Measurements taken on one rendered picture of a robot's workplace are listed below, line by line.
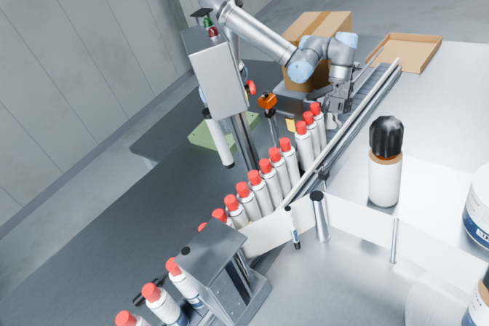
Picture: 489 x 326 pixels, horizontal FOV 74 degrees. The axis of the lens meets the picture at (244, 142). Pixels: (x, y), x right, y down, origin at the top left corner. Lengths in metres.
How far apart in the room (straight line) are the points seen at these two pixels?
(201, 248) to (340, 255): 0.41
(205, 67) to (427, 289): 0.74
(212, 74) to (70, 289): 0.91
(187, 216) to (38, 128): 2.12
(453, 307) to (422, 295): 0.06
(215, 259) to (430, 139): 0.94
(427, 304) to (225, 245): 0.49
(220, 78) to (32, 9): 2.46
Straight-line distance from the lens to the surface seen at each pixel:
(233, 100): 0.81
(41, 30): 3.13
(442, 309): 0.95
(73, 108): 3.27
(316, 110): 1.14
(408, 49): 1.95
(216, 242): 0.77
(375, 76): 1.64
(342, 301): 0.95
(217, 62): 0.76
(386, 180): 1.00
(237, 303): 0.85
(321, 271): 0.98
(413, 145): 1.36
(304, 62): 1.10
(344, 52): 1.18
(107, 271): 1.30
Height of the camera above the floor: 1.76
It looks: 39 degrees down
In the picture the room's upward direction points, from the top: 18 degrees counter-clockwise
